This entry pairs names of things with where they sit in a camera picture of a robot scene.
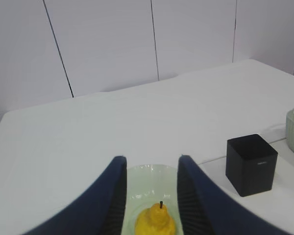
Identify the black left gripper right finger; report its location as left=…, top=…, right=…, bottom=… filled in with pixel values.
left=177, top=155, right=287, bottom=235

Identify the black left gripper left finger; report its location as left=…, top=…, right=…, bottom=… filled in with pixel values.
left=27, top=156, right=127, bottom=235

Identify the yellow pear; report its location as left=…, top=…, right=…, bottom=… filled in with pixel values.
left=134, top=201, right=176, bottom=235

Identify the green ruffled glass plate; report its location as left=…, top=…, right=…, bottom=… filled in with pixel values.
left=122, top=164, right=183, bottom=235

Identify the black square pen holder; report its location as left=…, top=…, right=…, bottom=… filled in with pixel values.
left=225, top=134, right=278, bottom=197

